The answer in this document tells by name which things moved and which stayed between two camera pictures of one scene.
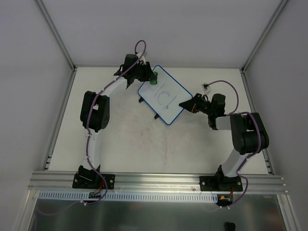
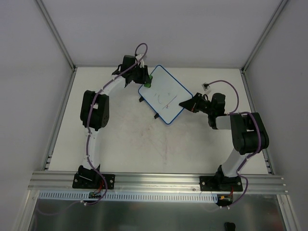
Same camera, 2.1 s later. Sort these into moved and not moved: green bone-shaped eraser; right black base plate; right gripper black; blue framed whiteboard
Moved: green bone-shaped eraser
Not moved: blue framed whiteboard; right gripper black; right black base plate
